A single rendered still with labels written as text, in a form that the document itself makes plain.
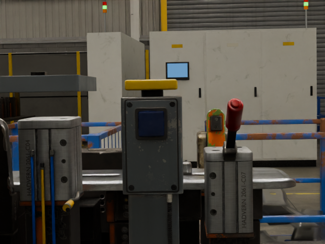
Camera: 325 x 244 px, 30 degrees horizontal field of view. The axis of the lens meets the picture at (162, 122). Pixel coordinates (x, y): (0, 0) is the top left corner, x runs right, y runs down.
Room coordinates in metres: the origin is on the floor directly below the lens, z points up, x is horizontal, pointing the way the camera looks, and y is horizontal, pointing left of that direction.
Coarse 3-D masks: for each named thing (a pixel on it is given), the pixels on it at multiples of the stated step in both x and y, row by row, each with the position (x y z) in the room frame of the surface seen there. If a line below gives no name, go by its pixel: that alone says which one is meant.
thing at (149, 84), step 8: (128, 80) 0.69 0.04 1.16; (136, 80) 0.69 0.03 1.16; (144, 80) 0.69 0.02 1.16; (152, 80) 0.69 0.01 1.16; (160, 80) 0.69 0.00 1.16; (168, 80) 0.69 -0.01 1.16; (176, 80) 0.69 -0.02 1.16; (128, 88) 0.69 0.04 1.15; (136, 88) 0.69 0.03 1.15; (144, 88) 0.69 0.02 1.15; (152, 88) 0.69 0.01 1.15; (160, 88) 0.69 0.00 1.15; (168, 88) 0.69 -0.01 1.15; (176, 88) 0.69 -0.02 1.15; (144, 96) 0.71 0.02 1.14; (152, 96) 0.71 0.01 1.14; (160, 96) 0.71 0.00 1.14
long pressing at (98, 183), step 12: (192, 168) 1.13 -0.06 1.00; (252, 168) 1.11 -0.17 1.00; (264, 168) 1.11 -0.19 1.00; (84, 180) 0.98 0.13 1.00; (96, 180) 0.98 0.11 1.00; (108, 180) 0.98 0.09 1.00; (120, 180) 0.97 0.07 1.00; (192, 180) 0.96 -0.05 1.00; (204, 180) 0.96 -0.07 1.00; (252, 180) 0.96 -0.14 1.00; (264, 180) 0.96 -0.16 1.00; (276, 180) 0.96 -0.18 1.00; (288, 180) 0.96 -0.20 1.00
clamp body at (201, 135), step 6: (198, 132) 1.26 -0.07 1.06; (204, 132) 1.24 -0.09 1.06; (198, 138) 1.19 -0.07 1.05; (204, 138) 1.18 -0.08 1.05; (198, 144) 1.19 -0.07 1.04; (204, 144) 1.18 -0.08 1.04; (198, 150) 1.19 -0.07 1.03; (198, 156) 1.19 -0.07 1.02; (198, 162) 1.19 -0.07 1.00; (204, 192) 1.19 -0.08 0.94; (204, 198) 1.19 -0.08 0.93; (204, 204) 1.19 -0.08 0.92; (204, 210) 1.19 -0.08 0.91; (204, 216) 1.19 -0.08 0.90; (204, 222) 1.19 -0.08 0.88; (204, 228) 1.19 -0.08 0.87; (204, 234) 1.19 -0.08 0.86; (204, 240) 1.19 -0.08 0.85
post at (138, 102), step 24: (168, 96) 0.72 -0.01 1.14; (168, 120) 0.69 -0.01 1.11; (144, 144) 0.69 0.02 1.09; (168, 144) 0.69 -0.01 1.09; (144, 168) 0.69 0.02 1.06; (168, 168) 0.69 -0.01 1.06; (144, 192) 0.69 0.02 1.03; (168, 192) 0.69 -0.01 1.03; (144, 216) 0.69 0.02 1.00; (168, 216) 0.69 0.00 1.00; (144, 240) 0.69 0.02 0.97; (168, 240) 0.69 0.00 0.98
